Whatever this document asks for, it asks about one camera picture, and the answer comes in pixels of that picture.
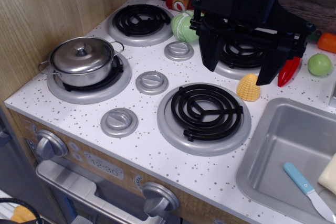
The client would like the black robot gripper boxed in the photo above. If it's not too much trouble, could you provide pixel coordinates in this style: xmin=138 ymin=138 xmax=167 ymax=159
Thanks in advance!
xmin=191 ymin=0 xmax=316 ymax=86

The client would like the steel pot lid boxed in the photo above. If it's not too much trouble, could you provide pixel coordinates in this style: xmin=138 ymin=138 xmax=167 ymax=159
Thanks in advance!
xmin=50 ymin=37 xmax=114 ymax=74

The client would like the small steel pot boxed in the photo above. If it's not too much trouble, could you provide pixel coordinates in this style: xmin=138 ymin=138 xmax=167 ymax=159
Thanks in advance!
xmin=38 ymin=36 xmax=124 ymax=87

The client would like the back right stove burner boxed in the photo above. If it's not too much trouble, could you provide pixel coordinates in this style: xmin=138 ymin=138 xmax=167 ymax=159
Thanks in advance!
xmin=214 ymin=35 xmax=302 ymax=81

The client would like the stove burner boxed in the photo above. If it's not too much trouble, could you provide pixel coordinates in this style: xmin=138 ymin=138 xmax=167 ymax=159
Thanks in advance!
xmin=157 ymin=83 xmax=251 ymax=157
xmin=214 ymin=35 xmax=302 ymax=81
xmin=108 ymin=4 xmax=173 ymax=47
xmin=47 ymin=54 xmax=131 ymax=104

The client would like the yellow toy corn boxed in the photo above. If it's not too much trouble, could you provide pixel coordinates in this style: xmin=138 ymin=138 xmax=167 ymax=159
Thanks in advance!
xmin=236 ymin=73 xmax=260 ymax=102

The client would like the red toy chili pepper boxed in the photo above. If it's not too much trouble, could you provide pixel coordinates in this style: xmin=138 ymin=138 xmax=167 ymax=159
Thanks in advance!
xmin=278 ymin=57 xmax=301 ymax=87

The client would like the grey stovetop knob back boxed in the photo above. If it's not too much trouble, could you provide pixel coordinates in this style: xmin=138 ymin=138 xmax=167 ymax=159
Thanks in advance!
xmin=164 ymin=41 xmax=194 ymax=61

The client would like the grey stovetop knob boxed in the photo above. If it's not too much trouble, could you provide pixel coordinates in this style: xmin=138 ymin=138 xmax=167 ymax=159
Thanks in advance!
xmin=135 ymin=71 xmax=169 ymax=95
xmin=164 ymin=41 xmax=194 ymax=61
xmin=100 ymin=108 xmax=139 ymax=138

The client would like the green toy cabbage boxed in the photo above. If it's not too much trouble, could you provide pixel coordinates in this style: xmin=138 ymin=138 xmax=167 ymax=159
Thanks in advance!
xmin=171 ymin=10 xmax=198 ymax=43

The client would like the front right stove burner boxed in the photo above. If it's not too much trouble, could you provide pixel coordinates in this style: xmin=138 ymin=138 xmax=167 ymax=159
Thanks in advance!
xmin=157 ymin=83 xmax=251 ymax=157

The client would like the green toy apple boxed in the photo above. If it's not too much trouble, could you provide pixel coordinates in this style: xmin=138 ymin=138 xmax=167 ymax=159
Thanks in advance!
xmin=308 ymin=54 xmax=334 ymax=76

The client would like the orange toy carrot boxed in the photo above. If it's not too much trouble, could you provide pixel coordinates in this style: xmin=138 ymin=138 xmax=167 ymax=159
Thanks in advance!
xmin=308 ymin=33 xmax=336 ymax=53

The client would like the red toy ketchup bottle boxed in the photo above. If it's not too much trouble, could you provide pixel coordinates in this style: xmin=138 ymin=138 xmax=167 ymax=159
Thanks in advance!
xmin=165 ymin=0 xmax=194 ymax=12

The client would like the grey toy sink basin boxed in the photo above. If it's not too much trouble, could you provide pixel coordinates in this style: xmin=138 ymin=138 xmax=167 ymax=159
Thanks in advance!
xmin=236 ymin=98 xmax=335 ymax=223

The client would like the grey faucet base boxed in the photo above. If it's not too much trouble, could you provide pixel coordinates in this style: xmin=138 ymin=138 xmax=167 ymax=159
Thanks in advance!
xmin=328 ymin=83 xmax=336 ymax=108

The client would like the grey stovetop knob middle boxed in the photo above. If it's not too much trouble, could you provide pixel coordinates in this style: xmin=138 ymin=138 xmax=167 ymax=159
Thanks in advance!
xmin=135 ymin=71 xmax=169 ymax=95

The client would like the back left stove burner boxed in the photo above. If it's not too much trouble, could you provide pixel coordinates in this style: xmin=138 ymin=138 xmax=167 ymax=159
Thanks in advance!
xmin=108 ymin=4 xmax=173 ymax=47

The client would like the front left stove burner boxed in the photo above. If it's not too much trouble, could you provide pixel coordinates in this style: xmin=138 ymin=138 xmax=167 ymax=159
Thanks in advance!
xmin=47 ymin=54 xmax=131 ymax=104

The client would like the grey stovetop knob front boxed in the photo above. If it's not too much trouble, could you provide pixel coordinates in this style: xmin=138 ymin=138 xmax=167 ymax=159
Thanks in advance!
xmin=100 ymin=108 xmax=139 ymax=138

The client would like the cream toy butter block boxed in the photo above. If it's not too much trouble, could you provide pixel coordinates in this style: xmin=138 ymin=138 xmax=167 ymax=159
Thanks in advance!
xmin=318 ymin=154 xmax=336 ymax=195

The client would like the right oven knob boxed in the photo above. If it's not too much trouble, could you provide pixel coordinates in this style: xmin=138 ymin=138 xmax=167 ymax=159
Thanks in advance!
xmin=142 ymin=182 xmax=180 ymax=217

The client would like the oven knob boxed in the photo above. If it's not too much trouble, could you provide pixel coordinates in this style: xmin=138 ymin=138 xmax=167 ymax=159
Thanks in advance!
xmin=36 ymin=129 xmax=68 ymax=161
xmin=142 ymin=182 xmax=180 ymax=217

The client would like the left oven knob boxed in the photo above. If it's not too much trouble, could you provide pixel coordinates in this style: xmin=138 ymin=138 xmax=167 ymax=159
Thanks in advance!
xmin=36 ymin=129 xmax=68 ymax=161

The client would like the yellow toy on floor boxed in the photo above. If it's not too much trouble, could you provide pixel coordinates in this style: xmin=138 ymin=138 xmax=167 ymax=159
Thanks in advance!
xmin=10 ymin=206 xmax=36 ymax=223

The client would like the blue handled toy knife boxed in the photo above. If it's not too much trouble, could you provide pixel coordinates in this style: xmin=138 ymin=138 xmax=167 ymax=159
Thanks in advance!
xmin=283 ymin=162 xmax=335 ymax=223

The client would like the grey oven door handle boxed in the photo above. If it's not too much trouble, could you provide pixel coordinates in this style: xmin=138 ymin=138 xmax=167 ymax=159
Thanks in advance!
xmin=36 ymin=161 xmax=165 ymax=223

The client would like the black cable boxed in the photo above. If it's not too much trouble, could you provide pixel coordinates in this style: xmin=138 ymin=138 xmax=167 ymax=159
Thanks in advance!
xmin=0 ymin=197 xmax=43 ymax=224

